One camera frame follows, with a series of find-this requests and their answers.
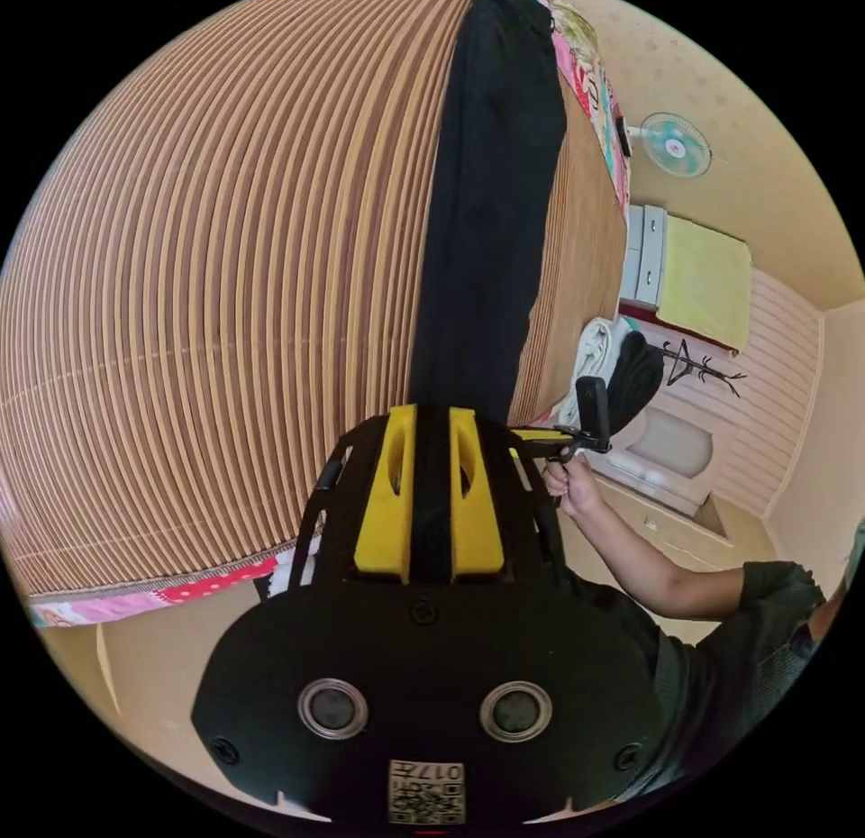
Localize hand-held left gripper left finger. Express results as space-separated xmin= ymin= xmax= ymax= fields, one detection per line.
xmin=353 ymin=405 xmax=418 ymax=577

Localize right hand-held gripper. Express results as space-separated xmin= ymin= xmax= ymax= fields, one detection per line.
xmin=510 ymin=424 xmax=615 ymax=466

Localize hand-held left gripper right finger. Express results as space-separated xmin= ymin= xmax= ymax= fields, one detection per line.
xmin=448 ymin=407 xmax=506 ymax=577

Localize black pants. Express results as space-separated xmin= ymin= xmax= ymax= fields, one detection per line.
xmin=407 ymin=0 xmax=569 ymax=582

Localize person's right forearm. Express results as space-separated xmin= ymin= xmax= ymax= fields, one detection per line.
xmin=559 ymin=499 xmax=750 ymax=621

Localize person's right hand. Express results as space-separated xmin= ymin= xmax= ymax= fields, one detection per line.
xmin=542 ymin=453 xmax=607 ymax=523

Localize pile of clothes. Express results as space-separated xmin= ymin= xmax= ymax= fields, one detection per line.
xmin=571 ymin=315 xmax=666 ymax=442

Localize black coat rack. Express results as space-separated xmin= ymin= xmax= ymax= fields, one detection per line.
xmin=661 ymin=337 xmax=749 ymax=400

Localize white cupboard with yellow cloth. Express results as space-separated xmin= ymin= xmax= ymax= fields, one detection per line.
xmin=617 ymin=202 xmax=755 ymax=357

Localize person's body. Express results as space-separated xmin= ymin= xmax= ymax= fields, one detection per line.
xmin=574 ymin=520 xmax=865 ymax=804

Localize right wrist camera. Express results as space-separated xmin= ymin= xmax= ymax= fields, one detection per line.
xmin=574 ymin=375 xmax=614 ymax=442

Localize wall fan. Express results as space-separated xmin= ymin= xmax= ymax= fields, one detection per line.
xmin=624 ymin=111 xmax=715 ymax=180

